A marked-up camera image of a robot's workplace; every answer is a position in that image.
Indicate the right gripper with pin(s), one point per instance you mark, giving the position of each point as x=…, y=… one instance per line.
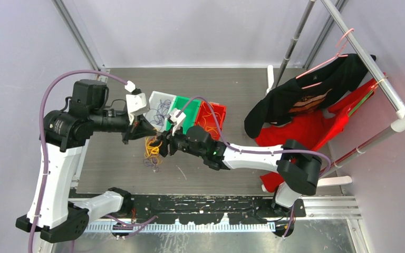
x=163, y=147

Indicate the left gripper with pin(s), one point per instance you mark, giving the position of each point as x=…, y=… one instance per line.
x=138, y=127

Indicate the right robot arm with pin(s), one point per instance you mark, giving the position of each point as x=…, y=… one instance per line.
x=299, y=168

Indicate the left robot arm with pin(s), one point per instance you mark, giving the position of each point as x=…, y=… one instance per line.
x=66, y=132

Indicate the white plastic bin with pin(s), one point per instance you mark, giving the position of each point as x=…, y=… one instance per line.
x=160, y=103

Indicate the green plastic bin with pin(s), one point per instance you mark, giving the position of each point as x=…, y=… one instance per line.
x=191, y=112

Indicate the red plastic bin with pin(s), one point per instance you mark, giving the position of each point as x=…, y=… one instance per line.
x=207, y=120

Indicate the red t-shirt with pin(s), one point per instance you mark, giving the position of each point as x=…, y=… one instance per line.
x=314, y=130

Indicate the black t-shirt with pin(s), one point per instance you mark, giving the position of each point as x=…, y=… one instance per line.
x=317, y=90

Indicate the pink clothes hanger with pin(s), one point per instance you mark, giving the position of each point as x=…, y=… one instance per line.
x=338, y=55

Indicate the green clothes hanger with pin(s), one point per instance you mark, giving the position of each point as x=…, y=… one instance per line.
x=362, y=101

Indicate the metal clothes rack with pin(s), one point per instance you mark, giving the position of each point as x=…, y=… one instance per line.
x=315, y=106

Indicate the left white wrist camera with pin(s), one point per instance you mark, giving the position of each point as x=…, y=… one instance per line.
x=136, y=101

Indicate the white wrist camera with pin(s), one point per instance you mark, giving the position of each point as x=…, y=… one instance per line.
x=176, y=119
x=136, y=101

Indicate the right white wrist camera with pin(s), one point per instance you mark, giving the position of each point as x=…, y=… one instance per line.
x=176, y=119

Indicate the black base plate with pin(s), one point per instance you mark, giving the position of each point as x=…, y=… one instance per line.
x=208, y=210

